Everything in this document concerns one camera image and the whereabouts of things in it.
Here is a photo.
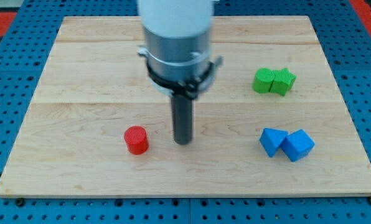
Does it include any green cylinder block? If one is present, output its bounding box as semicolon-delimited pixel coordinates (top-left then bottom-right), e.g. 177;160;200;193
252;68;275;93

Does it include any light wooden board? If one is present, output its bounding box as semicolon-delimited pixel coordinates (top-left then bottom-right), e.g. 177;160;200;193
0;16;371;198

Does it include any blue cube block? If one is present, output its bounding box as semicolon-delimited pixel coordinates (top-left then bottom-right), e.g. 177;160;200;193
280;129;315;162

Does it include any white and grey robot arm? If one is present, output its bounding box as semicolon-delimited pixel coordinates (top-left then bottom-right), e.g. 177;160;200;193
137;0;223;100

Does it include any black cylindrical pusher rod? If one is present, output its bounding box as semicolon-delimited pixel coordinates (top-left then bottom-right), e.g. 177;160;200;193
171;95;193;145

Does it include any blue triangle block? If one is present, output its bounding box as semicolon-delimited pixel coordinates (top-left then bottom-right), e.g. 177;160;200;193
260;128;288;157

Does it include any red cylinder block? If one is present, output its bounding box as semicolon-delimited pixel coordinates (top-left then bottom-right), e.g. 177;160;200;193
124;126;149;155

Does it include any green star block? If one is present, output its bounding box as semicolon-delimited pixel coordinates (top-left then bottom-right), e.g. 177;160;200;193
270;68;296;96

